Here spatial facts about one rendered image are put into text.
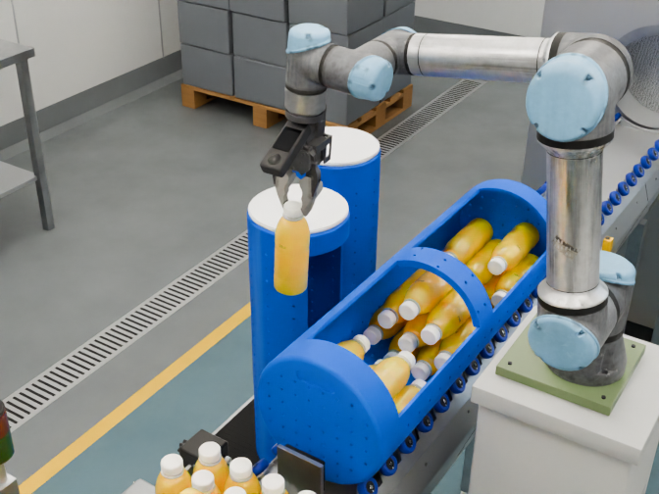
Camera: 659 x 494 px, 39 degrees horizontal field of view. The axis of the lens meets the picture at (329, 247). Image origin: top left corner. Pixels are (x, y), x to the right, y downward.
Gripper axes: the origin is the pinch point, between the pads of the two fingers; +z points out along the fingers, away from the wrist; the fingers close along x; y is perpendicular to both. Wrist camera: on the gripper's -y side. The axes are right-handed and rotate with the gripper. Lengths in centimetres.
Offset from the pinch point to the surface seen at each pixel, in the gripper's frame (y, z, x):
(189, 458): -31, 42, 2
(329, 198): 68, 39, 27
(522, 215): 66, 24, -28
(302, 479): -26, 39, -20
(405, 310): 13.4, 24.1, -20.6
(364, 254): 96, 73, 27
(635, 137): 180, 46, -34
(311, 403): -20.2, 26.1, -17.6
